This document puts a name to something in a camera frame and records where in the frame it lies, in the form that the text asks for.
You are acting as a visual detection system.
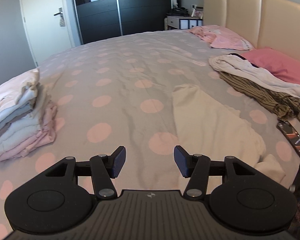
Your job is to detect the light pink patterned pillow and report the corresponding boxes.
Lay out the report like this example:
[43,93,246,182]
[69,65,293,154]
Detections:
[189,25,254,51]

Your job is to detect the white bedside table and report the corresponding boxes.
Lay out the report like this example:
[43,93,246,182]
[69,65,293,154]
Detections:
[167,16,203,30]

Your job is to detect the beige padded headboard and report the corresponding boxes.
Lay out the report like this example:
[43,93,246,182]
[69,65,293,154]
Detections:
[203,0,300,61]

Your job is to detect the black smartphone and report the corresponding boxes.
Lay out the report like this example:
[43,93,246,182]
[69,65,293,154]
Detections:
[277,120,300,157]

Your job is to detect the stack of folded clothes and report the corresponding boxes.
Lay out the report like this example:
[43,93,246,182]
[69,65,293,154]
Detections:
[0,68,57,161]

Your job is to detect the grey pink-dotted bed cover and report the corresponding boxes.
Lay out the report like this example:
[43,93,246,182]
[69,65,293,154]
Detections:
[0,30,300,239]

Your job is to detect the framed photo on nightstand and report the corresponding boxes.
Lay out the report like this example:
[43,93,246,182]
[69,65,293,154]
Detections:
[191,8,203,19]

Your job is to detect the cream white sweatshirt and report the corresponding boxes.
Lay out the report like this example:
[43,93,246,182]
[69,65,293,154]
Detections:
[172,84,286,183]

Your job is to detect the white fleece garment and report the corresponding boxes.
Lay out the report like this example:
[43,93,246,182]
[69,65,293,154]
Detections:
[209,54,300,98]

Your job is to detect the white room door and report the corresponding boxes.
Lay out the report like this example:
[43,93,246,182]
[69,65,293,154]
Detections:
[20,0,74,66]

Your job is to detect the black sliding wardrobe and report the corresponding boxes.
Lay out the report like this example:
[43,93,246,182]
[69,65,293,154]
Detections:
[74,0,177,44]

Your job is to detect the dark pink pillow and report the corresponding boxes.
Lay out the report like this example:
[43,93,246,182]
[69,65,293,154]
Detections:
[242,48,300,85]

